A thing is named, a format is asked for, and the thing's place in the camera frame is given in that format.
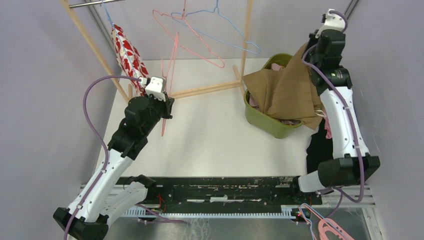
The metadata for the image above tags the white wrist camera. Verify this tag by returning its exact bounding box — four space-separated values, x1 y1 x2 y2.
139 76 167 102
315 8 348 39

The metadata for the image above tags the pink hanger pile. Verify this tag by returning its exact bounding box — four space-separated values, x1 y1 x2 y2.
298 203 354 240

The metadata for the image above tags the olive green plastic basket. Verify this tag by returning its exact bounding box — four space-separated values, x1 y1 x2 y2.
243 53 303 139

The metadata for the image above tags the pink wire hanger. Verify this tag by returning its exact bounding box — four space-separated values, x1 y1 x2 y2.
152 0 226 69
161 32 179 94

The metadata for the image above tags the wooden clothes rack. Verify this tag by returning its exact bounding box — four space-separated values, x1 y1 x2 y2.
60 0 253 99

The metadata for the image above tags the red white patterned garment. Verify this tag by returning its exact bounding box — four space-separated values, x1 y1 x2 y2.
111 23 150 79

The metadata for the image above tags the pink pleated skirt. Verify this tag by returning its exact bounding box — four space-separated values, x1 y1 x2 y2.
242 63 326 139

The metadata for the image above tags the black garment pile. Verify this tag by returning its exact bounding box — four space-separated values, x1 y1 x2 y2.
306 118 333 174

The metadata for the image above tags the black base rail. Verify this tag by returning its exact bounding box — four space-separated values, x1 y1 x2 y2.
141 176 323 214

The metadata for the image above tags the blue wire hanger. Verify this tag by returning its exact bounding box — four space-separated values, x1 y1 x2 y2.
171 0 262 55

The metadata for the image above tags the tan brown garment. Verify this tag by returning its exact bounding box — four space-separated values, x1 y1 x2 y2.
242 43 323 130

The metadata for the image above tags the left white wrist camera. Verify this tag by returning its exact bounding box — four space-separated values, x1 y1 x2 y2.
139 76 167 102

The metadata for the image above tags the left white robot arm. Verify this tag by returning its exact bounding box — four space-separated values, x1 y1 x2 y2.
53 95 175 240

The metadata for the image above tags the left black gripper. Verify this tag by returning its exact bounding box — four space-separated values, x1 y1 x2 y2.
142 91 175 135

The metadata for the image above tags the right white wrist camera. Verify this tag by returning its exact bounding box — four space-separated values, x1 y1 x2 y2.
315 8 348 39

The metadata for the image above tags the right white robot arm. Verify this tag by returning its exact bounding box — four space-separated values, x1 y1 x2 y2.
288 29 381 204

